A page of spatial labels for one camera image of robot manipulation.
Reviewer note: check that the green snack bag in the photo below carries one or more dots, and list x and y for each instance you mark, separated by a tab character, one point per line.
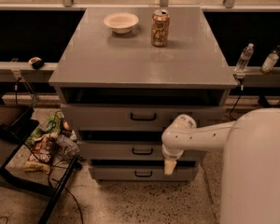
51	125

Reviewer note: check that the yellow black tape measure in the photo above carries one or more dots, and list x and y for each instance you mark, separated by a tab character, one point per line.
36	62

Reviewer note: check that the grey drawer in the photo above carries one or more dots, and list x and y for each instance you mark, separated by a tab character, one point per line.
147	118
118	150
141	173

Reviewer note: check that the grey drawer cabinet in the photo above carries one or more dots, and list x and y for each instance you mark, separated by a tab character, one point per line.
100	67

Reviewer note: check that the brown chips bag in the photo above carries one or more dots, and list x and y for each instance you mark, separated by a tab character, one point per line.
41	156

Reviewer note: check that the black stand leg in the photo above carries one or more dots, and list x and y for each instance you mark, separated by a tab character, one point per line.
262	101

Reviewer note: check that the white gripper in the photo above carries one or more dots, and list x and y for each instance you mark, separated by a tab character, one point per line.
172	155

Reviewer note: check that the clear water bottle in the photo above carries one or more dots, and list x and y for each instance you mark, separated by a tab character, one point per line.
244	58

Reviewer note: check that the crushed plastic bottle on floor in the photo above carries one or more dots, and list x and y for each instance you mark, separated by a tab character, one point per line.
70	148

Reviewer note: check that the grey bottom drawer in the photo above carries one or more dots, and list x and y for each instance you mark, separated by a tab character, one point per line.
141	173

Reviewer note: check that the gold soda can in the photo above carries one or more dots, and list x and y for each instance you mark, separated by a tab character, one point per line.
160	27

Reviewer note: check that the white paper bowl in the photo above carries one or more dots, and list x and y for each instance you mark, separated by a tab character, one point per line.
121	22

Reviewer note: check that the grey top drawer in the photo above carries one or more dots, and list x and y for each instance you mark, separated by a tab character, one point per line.
147	118

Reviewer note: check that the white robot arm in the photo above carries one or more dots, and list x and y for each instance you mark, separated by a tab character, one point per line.
250	182

